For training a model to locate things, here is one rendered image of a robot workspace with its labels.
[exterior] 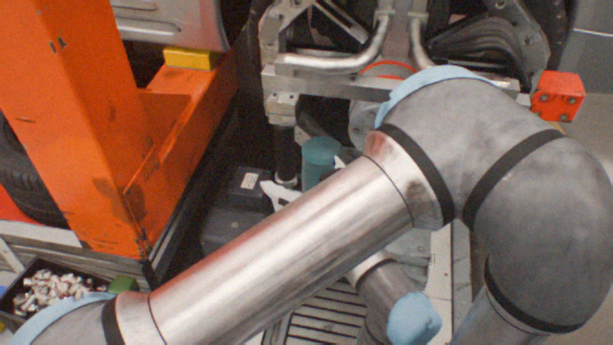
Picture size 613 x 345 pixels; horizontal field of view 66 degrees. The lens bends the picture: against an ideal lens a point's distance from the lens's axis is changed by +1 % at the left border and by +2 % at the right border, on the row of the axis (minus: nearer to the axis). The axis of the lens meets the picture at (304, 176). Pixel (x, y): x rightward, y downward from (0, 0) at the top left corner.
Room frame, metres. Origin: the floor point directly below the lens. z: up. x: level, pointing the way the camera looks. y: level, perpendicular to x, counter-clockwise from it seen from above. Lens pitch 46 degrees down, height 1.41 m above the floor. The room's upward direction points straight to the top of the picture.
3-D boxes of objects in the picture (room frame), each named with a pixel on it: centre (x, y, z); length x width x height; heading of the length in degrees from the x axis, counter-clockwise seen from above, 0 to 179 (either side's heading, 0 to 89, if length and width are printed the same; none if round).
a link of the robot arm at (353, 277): (0.40, -0.10, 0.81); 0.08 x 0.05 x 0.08; 119
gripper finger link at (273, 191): (0.52, 0.04, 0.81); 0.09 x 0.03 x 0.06; 65
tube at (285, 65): (0.73, -0.06, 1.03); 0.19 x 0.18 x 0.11; 168
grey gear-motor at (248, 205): (0.93, 0.16, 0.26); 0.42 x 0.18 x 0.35; 168
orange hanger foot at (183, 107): (1.02, 0.35, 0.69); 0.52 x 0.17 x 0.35; 168
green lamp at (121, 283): (0.46, 0.33, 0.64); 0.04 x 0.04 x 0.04; 78
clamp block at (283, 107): (0.66, 0.03, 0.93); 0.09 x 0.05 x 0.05; 168
